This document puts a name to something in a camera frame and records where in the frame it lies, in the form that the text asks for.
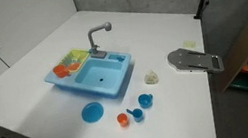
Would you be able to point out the grey metal mounting plate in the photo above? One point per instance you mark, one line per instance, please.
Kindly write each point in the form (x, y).
(190, 60)

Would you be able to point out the crumpled white paper wad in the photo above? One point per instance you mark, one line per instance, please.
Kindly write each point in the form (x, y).
(151, 77)

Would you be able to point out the small orange cup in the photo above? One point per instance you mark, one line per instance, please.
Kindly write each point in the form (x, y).
(122, 120)

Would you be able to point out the blue toy plate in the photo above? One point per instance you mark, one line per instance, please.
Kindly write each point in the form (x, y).
(92, 112)

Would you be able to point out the light blue toy sink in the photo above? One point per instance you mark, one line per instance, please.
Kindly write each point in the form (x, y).
(97, 74)

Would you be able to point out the pale yellow sticker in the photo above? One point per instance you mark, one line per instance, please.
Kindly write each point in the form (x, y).
(189, 44)

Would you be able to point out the yellow-green dish drying rack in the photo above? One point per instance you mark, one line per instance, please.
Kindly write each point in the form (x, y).
(77, 54)

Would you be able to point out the grey toy faucet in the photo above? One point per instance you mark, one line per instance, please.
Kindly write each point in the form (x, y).
(91, 37)

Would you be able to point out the orange toy plate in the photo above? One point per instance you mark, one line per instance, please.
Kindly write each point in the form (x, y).
(74, 66)

